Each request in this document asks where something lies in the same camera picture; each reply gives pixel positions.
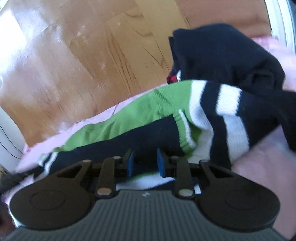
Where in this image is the black wall cable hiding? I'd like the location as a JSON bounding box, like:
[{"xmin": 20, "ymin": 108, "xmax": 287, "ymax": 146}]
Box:
[{"xmin": 0, "ymin": 124, "xmax": 24, "ymax": 160}]

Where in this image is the green striped knit sweater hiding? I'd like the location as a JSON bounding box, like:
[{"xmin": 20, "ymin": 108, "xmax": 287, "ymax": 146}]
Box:
[{"xmin": 34, "ymin": 79, "xmax": 282, "ymax": 193}]

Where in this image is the black knit garment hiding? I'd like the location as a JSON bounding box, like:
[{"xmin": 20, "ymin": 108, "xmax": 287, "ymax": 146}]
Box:
[{"xmin": 169, "ymin": 24, "xmax": 295, "ymax": 150}]

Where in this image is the red black patterned cloth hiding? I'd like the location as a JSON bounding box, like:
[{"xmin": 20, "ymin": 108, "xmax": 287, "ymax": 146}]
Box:
[{"xmin": 166, "ymin": 70, "xmax": 181, "ymax": 84}]

